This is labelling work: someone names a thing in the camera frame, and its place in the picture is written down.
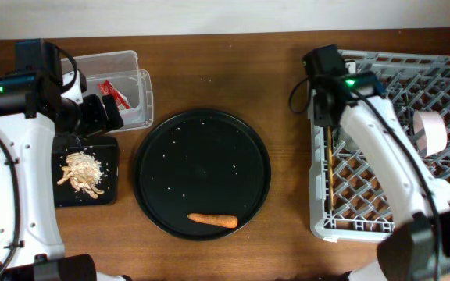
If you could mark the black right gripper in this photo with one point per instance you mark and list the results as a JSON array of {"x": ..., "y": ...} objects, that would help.
[{"x": 319, "y": 118}]

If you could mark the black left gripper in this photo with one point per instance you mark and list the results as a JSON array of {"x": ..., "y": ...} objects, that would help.
[{"x": 99, "y": 122}]

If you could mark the red wrapper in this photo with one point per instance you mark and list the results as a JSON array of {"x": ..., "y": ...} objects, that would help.
[{"x": 106, "y": 88}]

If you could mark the food scraps and rice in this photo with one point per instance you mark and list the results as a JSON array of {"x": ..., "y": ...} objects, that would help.
[{"x": 84, "y": 173}]

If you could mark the pink bowl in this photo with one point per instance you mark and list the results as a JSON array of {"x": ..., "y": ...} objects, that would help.
[{"x": 430, "y": 133}]

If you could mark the orange carrot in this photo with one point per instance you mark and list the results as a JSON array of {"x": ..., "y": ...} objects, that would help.
[{"x": 225, "y": 221}]

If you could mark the light grey plate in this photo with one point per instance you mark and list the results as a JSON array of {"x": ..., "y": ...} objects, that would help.
[{"x": 345, "y": 139}]

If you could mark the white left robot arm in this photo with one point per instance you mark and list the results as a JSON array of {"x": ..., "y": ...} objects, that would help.
[{"x": 35, "y": 105}]

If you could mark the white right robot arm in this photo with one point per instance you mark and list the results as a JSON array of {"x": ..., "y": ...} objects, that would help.
[{"x": 419, "y": 247}]

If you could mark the grey dishwasher rack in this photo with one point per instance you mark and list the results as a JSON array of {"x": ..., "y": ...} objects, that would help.
[{"x": 361, "y": 211}]

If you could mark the black rectangular tray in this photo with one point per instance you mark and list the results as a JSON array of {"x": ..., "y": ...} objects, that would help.
[{"x": 104, "y": 149}]

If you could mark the clear plastic bin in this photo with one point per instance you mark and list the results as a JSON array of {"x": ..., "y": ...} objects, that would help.
[{"x": 122, "y": 70}]

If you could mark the round black tray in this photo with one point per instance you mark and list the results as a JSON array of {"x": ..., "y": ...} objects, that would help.
[{"x": 201, "y": 161}]

